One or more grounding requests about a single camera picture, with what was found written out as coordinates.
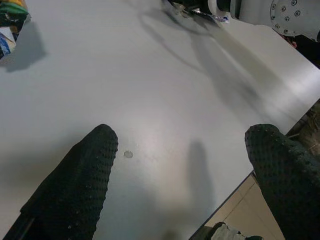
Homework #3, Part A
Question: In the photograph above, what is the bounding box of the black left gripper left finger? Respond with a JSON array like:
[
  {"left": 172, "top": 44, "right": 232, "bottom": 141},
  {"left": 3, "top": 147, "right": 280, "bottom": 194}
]
[{"left": 3, "top": 123, "right": 119, "bottom": 240}]

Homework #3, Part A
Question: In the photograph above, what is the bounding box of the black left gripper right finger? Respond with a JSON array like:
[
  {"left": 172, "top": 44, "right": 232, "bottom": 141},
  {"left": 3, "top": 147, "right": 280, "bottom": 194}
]
[{"left": 244, "top": 123, "right": 320, "bottom": 240}]

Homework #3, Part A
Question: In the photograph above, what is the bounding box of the shiny multicoloured snack packet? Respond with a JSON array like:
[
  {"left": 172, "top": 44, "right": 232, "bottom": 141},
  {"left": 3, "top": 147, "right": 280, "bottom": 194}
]
[{"left": 0, "top": 0, "right": 32, "bottom": 27}]

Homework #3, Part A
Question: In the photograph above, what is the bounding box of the blue and white packet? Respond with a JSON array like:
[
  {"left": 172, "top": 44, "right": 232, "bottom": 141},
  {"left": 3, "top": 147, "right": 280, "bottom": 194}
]
[{"left": 0, "top": 26, "right": 18, "bottom": 61}]

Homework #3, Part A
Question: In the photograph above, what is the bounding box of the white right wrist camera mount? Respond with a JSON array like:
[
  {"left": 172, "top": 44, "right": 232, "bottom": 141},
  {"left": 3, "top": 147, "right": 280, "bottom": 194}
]
[{"left": 206, "top": 0, "right": 220, "bottom": 14}]

